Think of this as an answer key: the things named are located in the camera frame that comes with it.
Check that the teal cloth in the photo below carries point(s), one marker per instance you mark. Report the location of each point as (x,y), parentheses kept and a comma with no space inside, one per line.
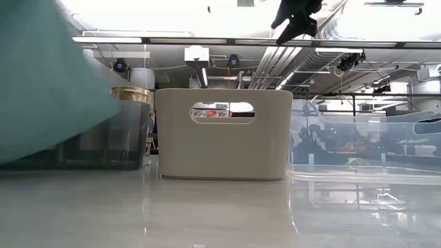
(41,86)

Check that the white cylinder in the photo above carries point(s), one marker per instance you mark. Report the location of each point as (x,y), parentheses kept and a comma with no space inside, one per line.
(142,78)

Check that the clear plastic bin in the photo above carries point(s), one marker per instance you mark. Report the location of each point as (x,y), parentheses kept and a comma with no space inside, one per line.
(361,176)

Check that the round black blue device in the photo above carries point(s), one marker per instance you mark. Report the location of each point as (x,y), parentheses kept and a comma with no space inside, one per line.
(120,65)
(233,62)

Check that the gold-lid spice jar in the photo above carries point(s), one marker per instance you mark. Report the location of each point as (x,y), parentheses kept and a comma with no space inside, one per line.
(131,93)

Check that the white box on pole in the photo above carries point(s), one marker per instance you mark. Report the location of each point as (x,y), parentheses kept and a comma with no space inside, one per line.
(196,53)

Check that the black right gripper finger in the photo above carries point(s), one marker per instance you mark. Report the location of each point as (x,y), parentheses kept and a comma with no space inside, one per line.
(299,27)
(282,17)

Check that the black metal rail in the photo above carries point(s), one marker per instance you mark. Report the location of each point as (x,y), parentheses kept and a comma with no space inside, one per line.
(379,94)

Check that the black hanging device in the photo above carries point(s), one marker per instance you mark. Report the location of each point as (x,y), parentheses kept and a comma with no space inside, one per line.
(348,62)

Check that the overhead beam with light strips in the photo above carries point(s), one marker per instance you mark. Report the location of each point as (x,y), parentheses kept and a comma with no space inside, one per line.
(189,40)

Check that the colourful printed box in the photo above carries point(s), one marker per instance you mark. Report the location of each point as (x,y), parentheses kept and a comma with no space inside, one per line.
(210,113)

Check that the dark translucent plastic bin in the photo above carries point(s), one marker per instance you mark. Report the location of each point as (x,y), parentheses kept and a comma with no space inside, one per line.
(113,144)

